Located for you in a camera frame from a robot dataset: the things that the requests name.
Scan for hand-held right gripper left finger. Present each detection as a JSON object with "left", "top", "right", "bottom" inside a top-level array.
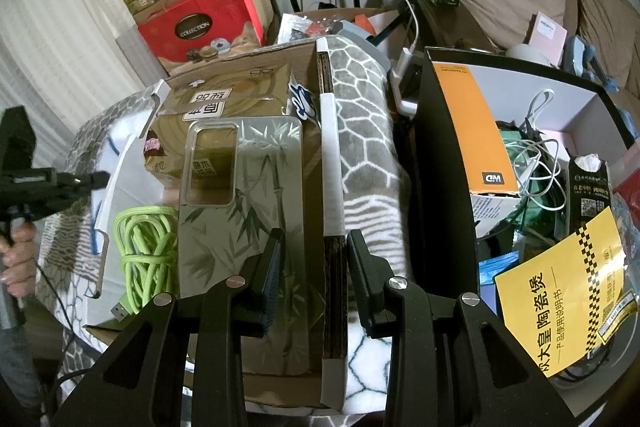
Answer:
[{"left": 52, "top": 227, "right": 288, "bottom": 427}]

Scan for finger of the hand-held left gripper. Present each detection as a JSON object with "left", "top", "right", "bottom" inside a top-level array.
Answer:
[{"left": 55, "top": 171, "right": 110, "bottom": 195}]

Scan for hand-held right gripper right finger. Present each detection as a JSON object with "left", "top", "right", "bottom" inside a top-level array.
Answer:
[{"left": 346, "top": 229, "right": 581, "bottom": 427}]

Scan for green braided cable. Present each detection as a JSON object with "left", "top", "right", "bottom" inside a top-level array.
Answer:
[{"left": 109, "top": 205, "right": 180, "bottom": 323}]

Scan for brown cardboard box white outside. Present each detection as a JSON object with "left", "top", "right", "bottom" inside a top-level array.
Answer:
[{"left": 82, "top": 37, "right": 348, "bottom": 415}]

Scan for bamboo print phone case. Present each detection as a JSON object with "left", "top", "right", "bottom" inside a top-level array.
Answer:
[{"left": 177, "top": 116, "right": 313, "bottom": 378}]

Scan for black storage box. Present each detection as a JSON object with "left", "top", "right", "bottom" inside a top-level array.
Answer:
[{"left": 410, "top": 47, "right": 640, "bottom": 403}]

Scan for person's left hand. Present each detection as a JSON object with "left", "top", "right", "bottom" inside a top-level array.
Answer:
[{"left": 0, "top": 219, "right": 38, "bottom": 300}]

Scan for blue packet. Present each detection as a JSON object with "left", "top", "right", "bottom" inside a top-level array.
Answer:
[{"left": 479, "top": 254, "right": 521, "bottom": 293}]

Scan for white curtain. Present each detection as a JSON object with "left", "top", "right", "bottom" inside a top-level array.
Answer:
[{"left": 0, "top": 0, "right": 166, "bottom": 128}]

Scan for gold tissue pack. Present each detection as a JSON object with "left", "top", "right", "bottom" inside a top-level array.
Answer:
[{"left": 142, "top": 62, "right": 301, "bottom": 218}]

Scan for grey patterned blanket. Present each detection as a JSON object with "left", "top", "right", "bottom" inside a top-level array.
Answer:
[{"left": 30, "top": 34, "right": 416, "bottom": 427}]

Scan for blue white sticker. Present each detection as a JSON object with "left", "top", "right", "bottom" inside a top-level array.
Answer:
[{"left": 289, "top": 79, "right": 318, "bottom": 120}]

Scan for yellow manual booklet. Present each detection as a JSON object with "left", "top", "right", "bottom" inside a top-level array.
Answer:
[{"left": 494, "top": 207, "right": 638, "bottom": 378}]

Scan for red collection gift box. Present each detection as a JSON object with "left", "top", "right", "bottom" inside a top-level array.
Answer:
[{"left": 136, "top": 0, "right": 266, "bottom": 65}]

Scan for orange and black box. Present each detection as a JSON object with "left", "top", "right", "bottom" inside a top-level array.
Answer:
[{"left": 432, "top": 62, "right": 521, "bottom": 238}]

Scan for green circuit board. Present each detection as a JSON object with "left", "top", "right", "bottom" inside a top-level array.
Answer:
[{"left": 500, "top": 129, "right": 566, "bottom": 258}]

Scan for white power adapter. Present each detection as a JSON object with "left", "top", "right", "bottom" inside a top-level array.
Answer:
[{"left": 389, "top": 47, "right": 426, "bottom": 118}]

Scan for black torn packet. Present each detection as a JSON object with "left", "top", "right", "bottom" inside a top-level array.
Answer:
[{"left": 567, "top": 154, "right": 612, "bottom": 243}]

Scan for open cardboard box with clutter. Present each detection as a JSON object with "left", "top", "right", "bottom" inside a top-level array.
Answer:
[{"left": 277, "top": 7, "right": 401, "bottom": 48}]

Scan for clear plastic bag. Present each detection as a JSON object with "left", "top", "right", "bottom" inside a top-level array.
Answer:
[{"left": 610, "top": 197, "right": 640, "bottom": 308}]

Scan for red packet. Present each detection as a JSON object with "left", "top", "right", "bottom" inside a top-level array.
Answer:
[{"left": 612, "top": 179, "right": 640, "bottom": 212}]

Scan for white round object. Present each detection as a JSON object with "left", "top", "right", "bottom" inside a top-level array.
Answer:
[{"left": 505, "top": 42, "right": 548, "bottom": 66}]

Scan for pink box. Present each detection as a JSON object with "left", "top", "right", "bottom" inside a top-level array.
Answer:
[{"left": 529, "top": 12, "right": 568, "bottom": 66}]

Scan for blue toy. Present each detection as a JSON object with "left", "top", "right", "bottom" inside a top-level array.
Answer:
[{"left": 562, "top": 34, "right": 621, "bottom": 92}]

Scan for brown striped pillow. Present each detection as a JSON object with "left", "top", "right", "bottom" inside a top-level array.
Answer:
[{"left": 565, "top": 0, "right": 640, "bottom": 108}]

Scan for black cable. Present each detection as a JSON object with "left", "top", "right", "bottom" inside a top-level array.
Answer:
[{"left": 35, "top": 257, "right": 91, "bottom": 383}]

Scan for white tangled cables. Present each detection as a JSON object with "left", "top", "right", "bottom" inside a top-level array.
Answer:
[{"left": 502, "top": 89, "right": 573, "bottom": 212}]

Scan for white charger cable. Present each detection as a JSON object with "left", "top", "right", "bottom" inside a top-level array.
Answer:
[{"left": 392, "top": 0, "right": 420, "bottom": 52}]

